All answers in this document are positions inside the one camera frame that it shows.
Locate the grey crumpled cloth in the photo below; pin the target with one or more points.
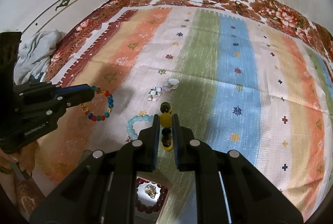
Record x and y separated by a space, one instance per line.
34 56

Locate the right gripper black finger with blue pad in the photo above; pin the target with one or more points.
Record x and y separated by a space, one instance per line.
74 95
102 189
229 189

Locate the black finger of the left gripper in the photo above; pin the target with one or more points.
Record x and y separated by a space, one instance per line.
56 108

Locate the red floral bedsheet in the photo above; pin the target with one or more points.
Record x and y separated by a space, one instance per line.
271 12

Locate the striped colourful bed cover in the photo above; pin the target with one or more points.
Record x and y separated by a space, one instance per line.
237 84

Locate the person's left hand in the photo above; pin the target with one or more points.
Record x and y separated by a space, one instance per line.
25 158

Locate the grey metal jewelry box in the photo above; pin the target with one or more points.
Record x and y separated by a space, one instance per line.
150 200

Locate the white headboard panel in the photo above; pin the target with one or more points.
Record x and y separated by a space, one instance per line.
61 15

